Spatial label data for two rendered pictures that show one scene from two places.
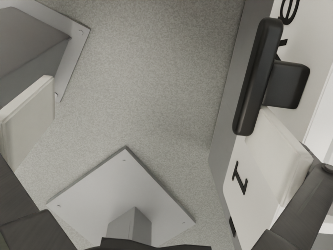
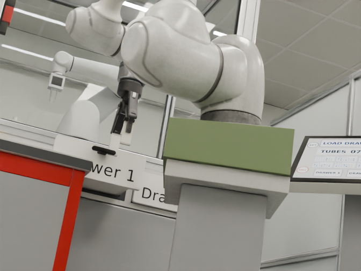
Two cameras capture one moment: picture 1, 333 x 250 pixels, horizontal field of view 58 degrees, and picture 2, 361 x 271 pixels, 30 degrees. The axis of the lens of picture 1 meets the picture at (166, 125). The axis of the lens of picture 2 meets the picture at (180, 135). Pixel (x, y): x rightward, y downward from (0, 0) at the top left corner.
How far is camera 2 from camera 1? 2.02 m
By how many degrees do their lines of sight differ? 95
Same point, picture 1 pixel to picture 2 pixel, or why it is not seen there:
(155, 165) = not seen: outside the picture
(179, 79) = not seen: outside the picture
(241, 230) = (141, 168)
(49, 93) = (122, 141)
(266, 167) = (117, 142)
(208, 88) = not seen: outside the picture
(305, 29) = (89, 156)
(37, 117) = (126, 134)
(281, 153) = (113, 137)
